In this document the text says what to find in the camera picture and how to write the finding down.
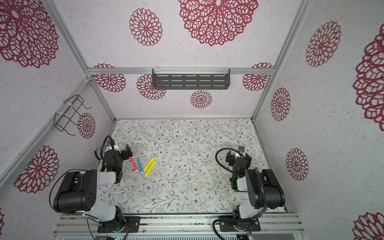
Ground black wire wall basket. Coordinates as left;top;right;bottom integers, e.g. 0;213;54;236
53;94;91;136

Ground yellow highlighter pen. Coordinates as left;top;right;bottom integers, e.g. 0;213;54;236
145;160;156;176
144;157;156;172

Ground pink highlighter pen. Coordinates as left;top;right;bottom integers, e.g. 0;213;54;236
131;157;138;171

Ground dark metal wall shelf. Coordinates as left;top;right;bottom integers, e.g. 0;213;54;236
152;69;231;90

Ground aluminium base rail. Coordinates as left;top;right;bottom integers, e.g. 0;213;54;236
53;212;306;237

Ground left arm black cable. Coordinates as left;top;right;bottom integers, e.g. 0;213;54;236
94;134;117;172

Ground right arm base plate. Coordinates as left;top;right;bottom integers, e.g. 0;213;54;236
219;216;261;232

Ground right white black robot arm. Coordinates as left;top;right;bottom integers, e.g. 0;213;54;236
226;151;286;220

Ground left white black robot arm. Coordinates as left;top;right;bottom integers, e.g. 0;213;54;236
53;145;133;233

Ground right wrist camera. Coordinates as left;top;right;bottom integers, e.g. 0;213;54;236
238;146;245;156

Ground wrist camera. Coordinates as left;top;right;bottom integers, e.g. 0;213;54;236
238;146;245;156
114;144;121;152

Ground blue highlighter pen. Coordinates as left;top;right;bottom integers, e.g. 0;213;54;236
137;158;143;173

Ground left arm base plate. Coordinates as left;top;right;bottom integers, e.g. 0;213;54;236
97;216;141;233

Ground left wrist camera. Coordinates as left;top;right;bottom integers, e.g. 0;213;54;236
114;144;121;152

